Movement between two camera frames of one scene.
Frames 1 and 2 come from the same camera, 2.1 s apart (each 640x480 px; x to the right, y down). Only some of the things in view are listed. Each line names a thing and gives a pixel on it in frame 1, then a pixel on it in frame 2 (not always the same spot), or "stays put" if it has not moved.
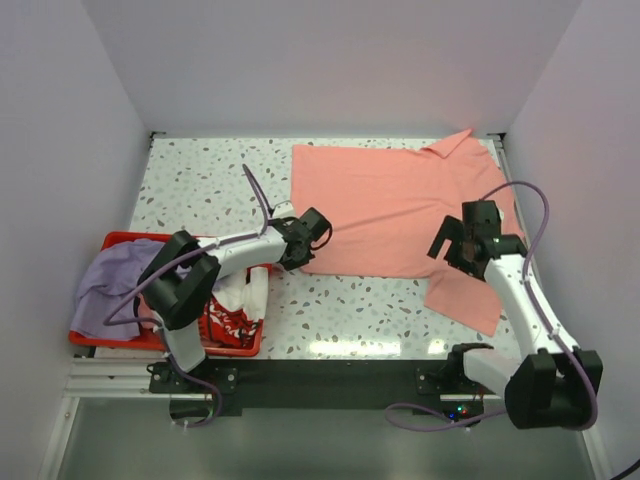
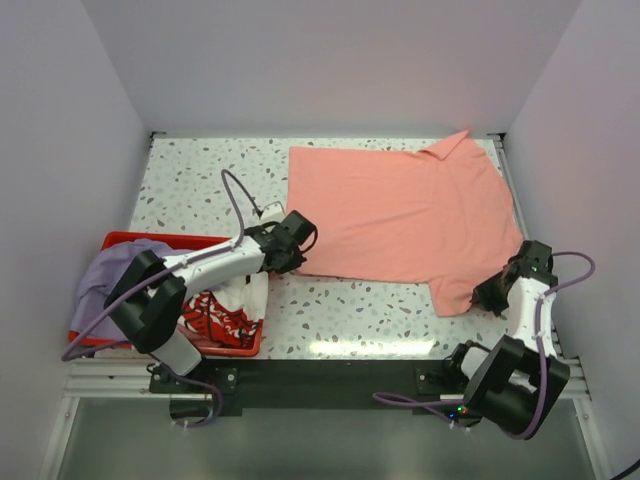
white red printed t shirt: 233,313 stays put
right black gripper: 452,228 to 483,297
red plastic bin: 154,342 stays put
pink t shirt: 385,207 stays put
